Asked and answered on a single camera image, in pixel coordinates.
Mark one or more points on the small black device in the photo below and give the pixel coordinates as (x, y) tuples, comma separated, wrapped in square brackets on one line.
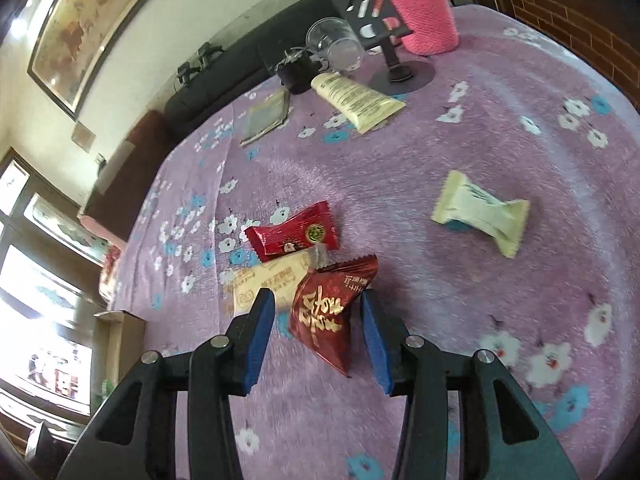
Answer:
[(299, 74)]

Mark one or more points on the brown armchair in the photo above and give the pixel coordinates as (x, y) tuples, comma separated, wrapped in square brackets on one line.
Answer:
[(130, 175)]

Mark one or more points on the pale green snack packet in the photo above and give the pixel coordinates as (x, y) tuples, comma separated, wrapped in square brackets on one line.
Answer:
[(482, 212)]

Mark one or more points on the framed painting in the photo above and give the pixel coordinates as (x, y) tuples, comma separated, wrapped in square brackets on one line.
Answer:
[(95, 25)]

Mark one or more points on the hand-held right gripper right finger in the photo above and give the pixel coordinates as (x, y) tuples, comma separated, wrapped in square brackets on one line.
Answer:
[(377, 345)]

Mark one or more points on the pink bottle with knitted sleeve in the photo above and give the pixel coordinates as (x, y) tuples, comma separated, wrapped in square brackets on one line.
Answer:
[(425, 15)]

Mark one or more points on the wooden cabinet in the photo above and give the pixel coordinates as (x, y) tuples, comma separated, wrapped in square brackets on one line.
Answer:
[(575, 20)]

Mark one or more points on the clear plastic cup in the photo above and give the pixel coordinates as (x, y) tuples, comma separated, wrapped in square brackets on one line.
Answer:
[(335, 45)]

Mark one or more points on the grey-green flat packet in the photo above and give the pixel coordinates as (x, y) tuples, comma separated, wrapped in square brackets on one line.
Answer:
[(264, 117)]

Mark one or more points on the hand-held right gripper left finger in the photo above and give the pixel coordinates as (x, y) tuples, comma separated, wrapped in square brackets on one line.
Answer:
[(259, 340)]

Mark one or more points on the black clamp device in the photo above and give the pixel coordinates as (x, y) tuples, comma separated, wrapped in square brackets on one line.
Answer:
[(186, 74), (207, 55)]

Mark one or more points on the cream snack packet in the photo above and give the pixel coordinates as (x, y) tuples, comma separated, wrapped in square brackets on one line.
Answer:
[(272, 277)]

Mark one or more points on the black sofa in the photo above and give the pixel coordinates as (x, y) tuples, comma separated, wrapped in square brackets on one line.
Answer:
[(210, 95)]

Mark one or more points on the black phone stand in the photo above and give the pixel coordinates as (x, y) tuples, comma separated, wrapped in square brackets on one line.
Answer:
[(400, 75)]

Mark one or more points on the cream squeeze tube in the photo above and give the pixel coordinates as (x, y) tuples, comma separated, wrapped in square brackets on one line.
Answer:
[(357, 101)]

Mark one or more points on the large dark red snack packet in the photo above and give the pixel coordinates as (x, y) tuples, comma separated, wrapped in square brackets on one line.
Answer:
[(327, 315)]

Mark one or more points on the cardboard box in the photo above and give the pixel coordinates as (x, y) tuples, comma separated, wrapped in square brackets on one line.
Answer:
[(122, 345)]

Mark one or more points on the flat red snack packet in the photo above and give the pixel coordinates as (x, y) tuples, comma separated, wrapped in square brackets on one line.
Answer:
[(295, 234)]

